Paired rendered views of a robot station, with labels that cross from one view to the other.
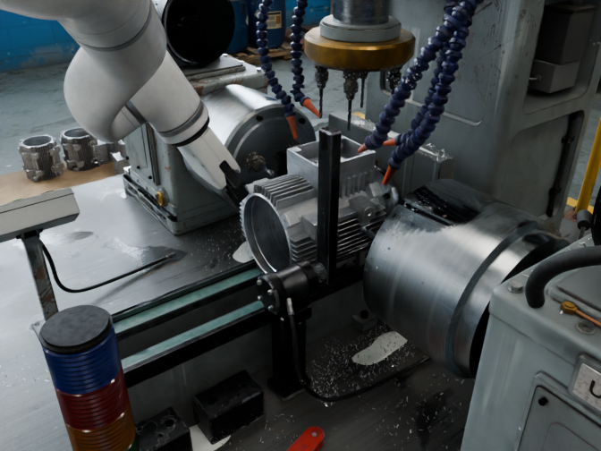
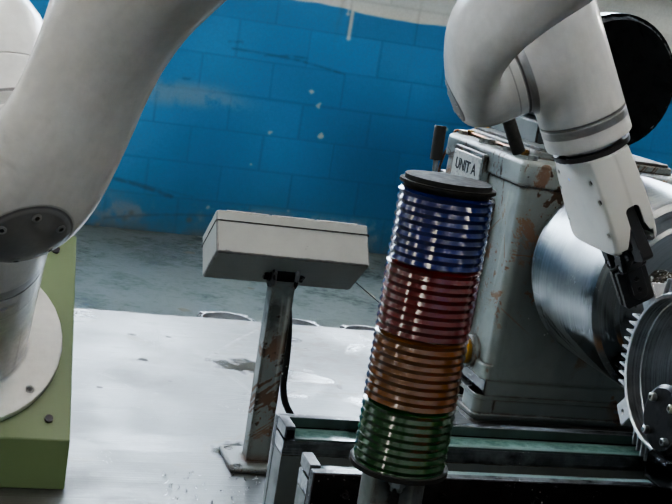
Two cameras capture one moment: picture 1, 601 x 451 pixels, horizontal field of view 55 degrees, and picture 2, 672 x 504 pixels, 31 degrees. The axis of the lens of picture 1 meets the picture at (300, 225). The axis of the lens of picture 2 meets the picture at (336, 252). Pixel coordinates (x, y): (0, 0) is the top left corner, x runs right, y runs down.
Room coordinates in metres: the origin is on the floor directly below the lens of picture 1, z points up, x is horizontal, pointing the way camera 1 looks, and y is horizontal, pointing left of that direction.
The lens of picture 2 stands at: (-0.33, 0.02, 1.30)
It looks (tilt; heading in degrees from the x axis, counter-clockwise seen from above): 11 degrees down; 19
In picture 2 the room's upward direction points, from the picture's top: 9 degrees clockwise
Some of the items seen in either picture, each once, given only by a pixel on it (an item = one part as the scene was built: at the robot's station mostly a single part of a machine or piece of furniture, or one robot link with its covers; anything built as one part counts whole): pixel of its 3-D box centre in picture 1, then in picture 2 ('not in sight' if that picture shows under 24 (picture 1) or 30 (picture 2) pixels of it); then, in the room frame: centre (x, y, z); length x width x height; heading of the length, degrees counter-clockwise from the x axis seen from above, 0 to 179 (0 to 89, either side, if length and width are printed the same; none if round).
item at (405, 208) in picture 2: (82, 351); (440, 227); (0.38, 0.19, 1.19); 0.06 x 0.06 x 0.04
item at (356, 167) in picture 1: (330, 168); not in sight; (0.94, -0.05, 1.11); 0.12 x 0.11 x 0.07; 125
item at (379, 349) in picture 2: (100, 421); (415, 365); (0.38, 0.19, 1.10); 0.06 x 0.06 x 0.04
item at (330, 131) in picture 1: (326, 209); not in sight; (0.76, -0.04, 1.12); 0.04 x 0.03 x 0.26; 126
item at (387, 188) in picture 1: (371, 199); not in sight; (1.00, -0.14, 1.02); 0.15 x 0.02 x 0.15; 36
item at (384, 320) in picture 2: (91, 387); (428, 297); (0.38, 0.19, 1.14); 0.06 x 0.06 x 0.04
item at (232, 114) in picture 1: (236, 141); (629, 274); (1.23, 0.15, 1.04); 0.37 x 0.25 x 0.25; 36
